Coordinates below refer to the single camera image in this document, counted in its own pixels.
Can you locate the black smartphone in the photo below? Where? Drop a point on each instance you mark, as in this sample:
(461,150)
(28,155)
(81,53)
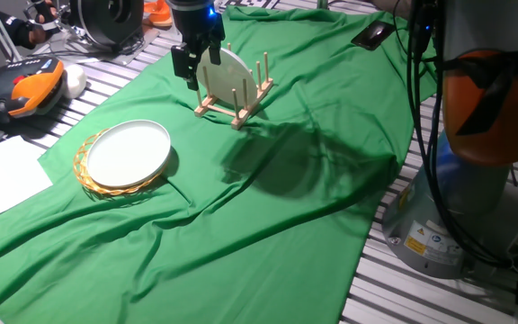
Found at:
(372,35)

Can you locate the white rounded object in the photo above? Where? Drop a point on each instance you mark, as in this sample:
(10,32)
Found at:
(75,80)

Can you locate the brown sleeved forearm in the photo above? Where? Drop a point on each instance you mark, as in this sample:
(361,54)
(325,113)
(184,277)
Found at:
(391,6)

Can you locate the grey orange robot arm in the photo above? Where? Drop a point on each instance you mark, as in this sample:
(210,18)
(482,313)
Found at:
(488,112)

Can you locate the white paper sheet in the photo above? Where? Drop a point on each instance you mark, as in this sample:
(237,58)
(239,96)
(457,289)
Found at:
(2,180)

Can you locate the black white marker tag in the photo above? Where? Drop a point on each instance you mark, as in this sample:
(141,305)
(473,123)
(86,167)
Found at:
(247,3)

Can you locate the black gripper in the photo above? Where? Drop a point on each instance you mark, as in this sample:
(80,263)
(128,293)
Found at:
(193,20)

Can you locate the black round device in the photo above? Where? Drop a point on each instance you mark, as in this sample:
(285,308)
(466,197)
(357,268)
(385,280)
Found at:
(106,20)

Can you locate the green frame bar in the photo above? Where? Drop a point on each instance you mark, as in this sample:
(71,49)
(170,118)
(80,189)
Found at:
(323,3)

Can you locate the white flat rimmed plate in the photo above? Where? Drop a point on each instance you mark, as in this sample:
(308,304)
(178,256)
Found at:
(128,153)

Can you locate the orange black teach pendant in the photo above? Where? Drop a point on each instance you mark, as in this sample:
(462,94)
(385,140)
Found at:
(29,87)

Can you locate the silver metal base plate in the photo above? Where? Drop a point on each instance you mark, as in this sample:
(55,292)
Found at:
(83,51)

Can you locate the hand with black strap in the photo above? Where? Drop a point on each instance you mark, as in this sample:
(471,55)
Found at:
(43,24)

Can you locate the wooden dish rack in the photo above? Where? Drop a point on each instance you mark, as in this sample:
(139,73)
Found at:
(241,114)

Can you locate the green cloth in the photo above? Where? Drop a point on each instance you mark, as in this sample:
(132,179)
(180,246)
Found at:
(263,202)

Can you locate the orange plastic object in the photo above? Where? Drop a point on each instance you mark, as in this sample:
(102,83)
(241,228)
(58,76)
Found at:
(158,12)

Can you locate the golden woven placemat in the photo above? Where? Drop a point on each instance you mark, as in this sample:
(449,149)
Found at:
(81,168)

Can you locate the white round dish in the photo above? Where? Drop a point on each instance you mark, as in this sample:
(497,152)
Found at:
(227,76)

